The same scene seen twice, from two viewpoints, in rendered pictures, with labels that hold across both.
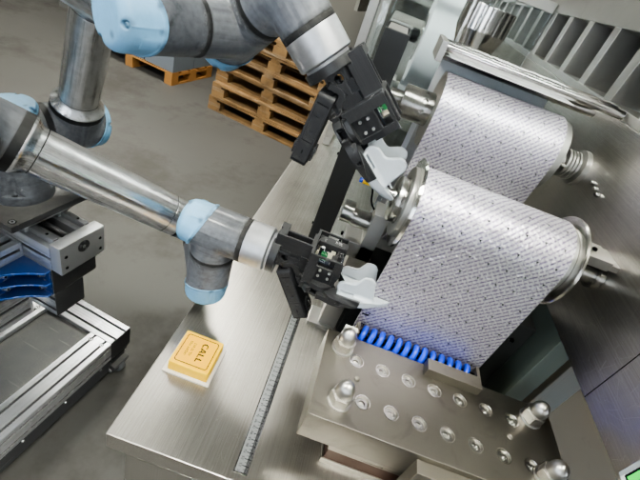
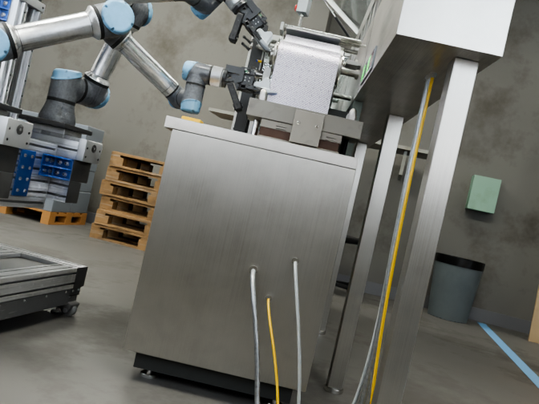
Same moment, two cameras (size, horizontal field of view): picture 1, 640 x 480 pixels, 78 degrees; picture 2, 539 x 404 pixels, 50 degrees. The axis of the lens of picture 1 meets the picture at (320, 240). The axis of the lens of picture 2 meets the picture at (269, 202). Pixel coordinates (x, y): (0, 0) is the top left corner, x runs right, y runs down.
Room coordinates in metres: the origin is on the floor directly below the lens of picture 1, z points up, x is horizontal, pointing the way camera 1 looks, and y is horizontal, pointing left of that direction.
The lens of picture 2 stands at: (-1.67, -0.30, 0.70)
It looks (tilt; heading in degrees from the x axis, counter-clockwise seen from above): 0 degrees down; 3
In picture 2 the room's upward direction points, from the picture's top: 13 degrees clockwise
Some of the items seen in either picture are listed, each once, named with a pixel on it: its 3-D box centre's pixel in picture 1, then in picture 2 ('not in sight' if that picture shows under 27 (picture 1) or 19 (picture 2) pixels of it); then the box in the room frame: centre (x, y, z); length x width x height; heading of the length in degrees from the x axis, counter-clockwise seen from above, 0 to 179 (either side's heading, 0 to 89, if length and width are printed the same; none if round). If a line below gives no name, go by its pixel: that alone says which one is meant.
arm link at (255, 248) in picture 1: (261, 245); (218, 77); (0.51, 0.09, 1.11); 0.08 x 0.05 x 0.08; 1
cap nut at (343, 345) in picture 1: (347, 338); not in sight; (0.44, -0.10, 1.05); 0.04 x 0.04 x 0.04
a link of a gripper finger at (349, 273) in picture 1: (368, 278); not in sight; (0.52, -0.10, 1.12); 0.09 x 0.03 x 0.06; 92
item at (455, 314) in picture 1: (439, 313); (299, 94); (0.51, -0.23, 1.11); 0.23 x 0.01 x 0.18; 91
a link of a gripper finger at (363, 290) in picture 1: (365, 290); (265, 85); (0.49, -0.10, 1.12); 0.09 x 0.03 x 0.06; 90
